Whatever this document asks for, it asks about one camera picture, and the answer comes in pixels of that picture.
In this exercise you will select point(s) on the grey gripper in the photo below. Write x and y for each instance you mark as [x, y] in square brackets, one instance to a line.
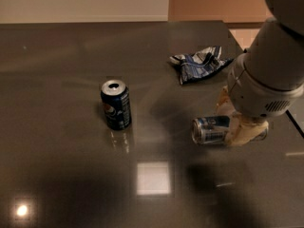
[253, 96]

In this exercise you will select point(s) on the silver blue Red Bull can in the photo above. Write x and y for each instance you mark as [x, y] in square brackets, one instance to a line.
[212, 130]

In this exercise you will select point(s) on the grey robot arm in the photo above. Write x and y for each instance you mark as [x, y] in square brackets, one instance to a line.
[267, 79]

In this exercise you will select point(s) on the blue Pepsi can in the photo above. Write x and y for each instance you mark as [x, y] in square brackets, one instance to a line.
[115, 98]

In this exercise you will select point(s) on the crumpled blue white chip bag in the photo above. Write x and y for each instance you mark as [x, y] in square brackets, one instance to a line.
[200, 65]

